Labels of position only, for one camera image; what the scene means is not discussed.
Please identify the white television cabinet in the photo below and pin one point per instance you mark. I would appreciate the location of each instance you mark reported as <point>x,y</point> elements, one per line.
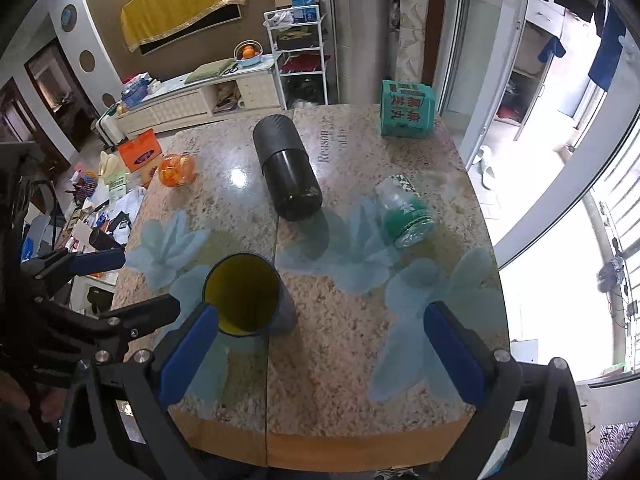
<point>170,107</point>

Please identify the blue basket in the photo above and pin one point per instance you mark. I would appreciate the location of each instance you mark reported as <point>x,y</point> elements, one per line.
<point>134,94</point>

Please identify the white slipper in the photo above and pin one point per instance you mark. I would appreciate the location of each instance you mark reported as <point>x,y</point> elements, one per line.
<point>487,176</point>
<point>482,153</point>

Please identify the round blue wall plate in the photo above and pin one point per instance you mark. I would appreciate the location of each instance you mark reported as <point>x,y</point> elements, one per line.
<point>68,16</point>

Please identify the fruit basket with oranges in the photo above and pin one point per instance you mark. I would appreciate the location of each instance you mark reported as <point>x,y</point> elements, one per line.
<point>248,60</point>

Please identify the small blue hanging cloth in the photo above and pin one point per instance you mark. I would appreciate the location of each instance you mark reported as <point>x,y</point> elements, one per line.
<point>551,49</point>

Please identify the black cylindrical object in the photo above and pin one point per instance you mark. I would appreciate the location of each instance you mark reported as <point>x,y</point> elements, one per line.
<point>106,239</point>

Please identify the green and white carton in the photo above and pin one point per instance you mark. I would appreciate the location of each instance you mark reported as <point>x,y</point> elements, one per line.
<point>116,184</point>

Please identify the orange cardboard box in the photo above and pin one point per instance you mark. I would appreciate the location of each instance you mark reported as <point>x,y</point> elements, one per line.
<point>140,152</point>

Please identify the patterned curtain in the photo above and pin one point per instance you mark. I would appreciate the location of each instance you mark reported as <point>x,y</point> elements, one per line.
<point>412,35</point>

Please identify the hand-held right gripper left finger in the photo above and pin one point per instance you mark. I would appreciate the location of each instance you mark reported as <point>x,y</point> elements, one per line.
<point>190,355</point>

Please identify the black television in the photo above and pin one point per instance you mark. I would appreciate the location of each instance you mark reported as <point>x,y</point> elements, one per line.
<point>210,22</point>

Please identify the blue hanging garment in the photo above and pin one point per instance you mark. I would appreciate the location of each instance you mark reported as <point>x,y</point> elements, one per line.
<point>607,50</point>

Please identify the black cylindrical cup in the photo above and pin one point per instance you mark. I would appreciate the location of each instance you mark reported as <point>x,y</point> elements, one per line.
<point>285,170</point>

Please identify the blue box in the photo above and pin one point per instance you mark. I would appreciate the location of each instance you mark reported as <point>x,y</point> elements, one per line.
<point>305,12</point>

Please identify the white suitcase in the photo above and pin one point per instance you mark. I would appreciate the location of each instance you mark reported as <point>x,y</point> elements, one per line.
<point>107,130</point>

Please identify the person's left hand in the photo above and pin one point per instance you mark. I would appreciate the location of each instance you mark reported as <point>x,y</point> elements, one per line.
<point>20,400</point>

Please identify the grey cup with yellow inside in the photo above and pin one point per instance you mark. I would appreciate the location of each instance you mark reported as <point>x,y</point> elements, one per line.
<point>245,290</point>

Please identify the glass jar with green label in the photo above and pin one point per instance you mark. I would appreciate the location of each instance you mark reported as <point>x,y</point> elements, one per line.
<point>405,210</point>

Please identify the white plastic bag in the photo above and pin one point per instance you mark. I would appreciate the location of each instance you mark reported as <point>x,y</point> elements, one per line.
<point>277,18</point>

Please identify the patterned fabric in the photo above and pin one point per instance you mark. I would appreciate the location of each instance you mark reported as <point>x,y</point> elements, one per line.
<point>610,452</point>

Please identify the white metal rack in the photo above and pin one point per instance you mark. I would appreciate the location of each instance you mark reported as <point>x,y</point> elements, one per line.
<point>295,51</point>

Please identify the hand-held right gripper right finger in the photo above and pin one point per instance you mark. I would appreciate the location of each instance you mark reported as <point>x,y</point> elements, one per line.
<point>455,355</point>

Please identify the green tissue pack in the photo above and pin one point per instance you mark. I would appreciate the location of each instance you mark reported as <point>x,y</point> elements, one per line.
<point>406,110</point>

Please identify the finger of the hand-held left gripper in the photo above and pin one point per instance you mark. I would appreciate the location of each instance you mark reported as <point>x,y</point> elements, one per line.
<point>150,310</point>
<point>100,260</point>

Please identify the yellow cloth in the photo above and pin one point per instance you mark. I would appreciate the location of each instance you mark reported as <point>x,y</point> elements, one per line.
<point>180,5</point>

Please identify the green cushion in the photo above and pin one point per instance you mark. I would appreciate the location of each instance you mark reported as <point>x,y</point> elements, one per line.
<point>210,70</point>

